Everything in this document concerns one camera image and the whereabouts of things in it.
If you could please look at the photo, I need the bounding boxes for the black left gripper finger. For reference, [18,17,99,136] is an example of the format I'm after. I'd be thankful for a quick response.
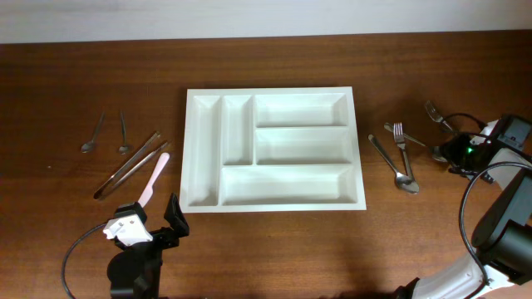
[164,193,190,238]
[114,202,147,223]

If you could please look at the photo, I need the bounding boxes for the large steel spoon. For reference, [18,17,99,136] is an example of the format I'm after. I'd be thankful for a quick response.
[367,134,420,194]
[403,133,447,163]

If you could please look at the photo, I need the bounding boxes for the steel fork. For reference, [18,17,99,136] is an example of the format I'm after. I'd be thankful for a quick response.
[424,100,454,130]
[392,123,415,182]

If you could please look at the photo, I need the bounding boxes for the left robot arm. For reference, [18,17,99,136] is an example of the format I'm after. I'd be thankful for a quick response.
[104,197,190,299]

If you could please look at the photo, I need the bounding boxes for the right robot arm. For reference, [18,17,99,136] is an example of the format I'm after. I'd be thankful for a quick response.
[391,115,531,298]

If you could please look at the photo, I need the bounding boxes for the pink plastic knife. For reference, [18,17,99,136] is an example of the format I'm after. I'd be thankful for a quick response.
[138,153,170,208]

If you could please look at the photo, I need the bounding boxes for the steel serrated tongs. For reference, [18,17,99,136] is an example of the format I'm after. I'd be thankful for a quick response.
[93,131,169,200]

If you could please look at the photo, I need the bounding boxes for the small steel teaspoon right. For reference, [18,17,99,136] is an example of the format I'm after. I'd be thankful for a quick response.
[118,110,132,154]

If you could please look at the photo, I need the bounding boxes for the small steel teaspoon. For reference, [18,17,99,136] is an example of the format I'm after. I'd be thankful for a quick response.
[81,112,106,154]
[118,110,132,154]

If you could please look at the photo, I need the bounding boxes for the small steel teaspoon left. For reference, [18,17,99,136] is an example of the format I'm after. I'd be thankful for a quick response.
[81,112,106,154]

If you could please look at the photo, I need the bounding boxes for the white cutlery tray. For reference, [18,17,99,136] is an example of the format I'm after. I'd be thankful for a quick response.
[180,86,367,213]

